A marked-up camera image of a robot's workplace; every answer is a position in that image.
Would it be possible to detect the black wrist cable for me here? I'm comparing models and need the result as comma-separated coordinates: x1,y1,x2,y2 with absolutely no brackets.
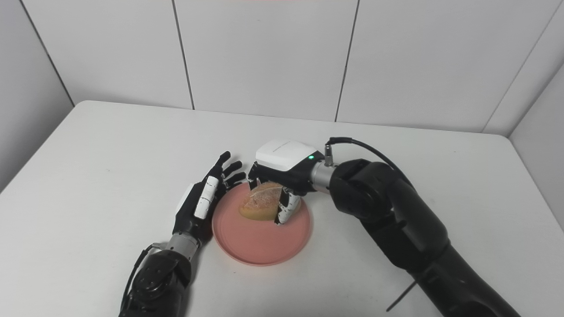
325,137,412,185
120,243,166,311

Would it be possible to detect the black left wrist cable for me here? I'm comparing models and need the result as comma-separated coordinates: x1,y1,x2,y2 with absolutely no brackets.
120,243,166,311

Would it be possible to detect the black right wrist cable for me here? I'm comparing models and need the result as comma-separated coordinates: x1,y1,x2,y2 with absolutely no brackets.
325,137,412,185

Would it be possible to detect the pink round plate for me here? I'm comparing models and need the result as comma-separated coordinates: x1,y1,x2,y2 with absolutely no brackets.
212,181,312,266

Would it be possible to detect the golden bread roll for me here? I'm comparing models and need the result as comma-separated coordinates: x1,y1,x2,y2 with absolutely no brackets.
239,181,302,222

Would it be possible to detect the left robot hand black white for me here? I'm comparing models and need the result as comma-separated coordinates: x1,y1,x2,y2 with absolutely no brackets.
172,151,247,245

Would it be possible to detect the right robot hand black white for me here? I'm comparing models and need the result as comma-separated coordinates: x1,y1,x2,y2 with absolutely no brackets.
248,139,324,225

